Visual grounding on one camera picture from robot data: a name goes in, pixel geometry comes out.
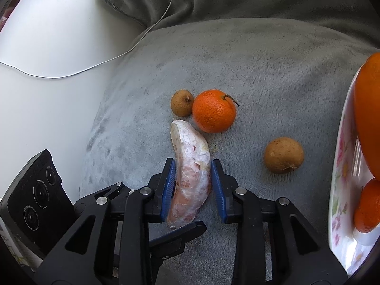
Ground white cable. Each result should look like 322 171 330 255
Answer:
0 0 174 79

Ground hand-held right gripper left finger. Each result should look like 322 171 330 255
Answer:
34 158 177 285

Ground floral white plate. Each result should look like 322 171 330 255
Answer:
328 62 380 276

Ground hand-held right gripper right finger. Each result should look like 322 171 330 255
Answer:
210 159 348 285

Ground large orange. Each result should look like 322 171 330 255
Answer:
353 52 380 181

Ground brown longan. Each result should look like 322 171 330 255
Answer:
264 137 305 174
171 90 195 117

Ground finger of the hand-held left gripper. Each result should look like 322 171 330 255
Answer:
148 220 207 262
74 182 134 216

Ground peeled pomelo segment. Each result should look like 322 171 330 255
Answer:
166 119 212 230

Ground stemless mandarin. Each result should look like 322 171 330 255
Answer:
354 178 380 233

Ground mandarin with stem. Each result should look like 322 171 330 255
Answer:
192 90 240 133

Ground white board panel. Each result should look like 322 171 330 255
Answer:
0 0 146 202

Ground light grey plush blanket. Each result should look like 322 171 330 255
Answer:
79 18 380 285

